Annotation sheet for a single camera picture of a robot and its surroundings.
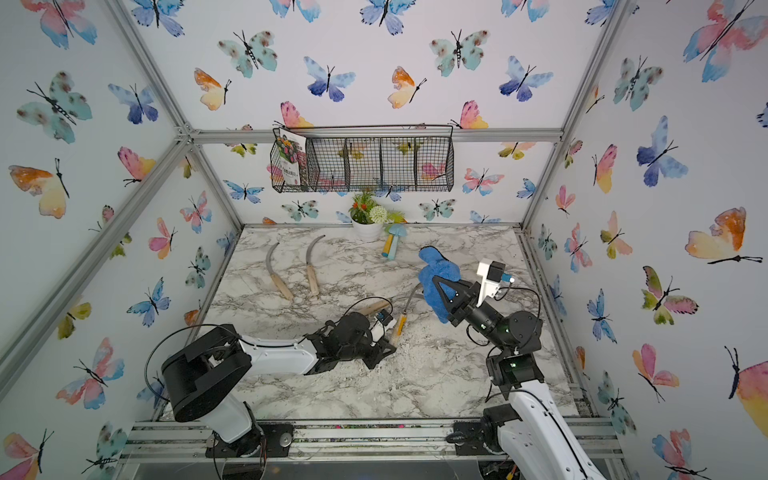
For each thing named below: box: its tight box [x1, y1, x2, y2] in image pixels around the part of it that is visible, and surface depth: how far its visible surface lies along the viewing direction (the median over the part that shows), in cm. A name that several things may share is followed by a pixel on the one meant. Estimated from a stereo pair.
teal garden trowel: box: [388, 223, 408, 260], surface depth 118 cm
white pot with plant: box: [348, 191, 406, 243], surface depth 109 cm
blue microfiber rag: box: [418, 246, 461, 324], surface depth 65 cm
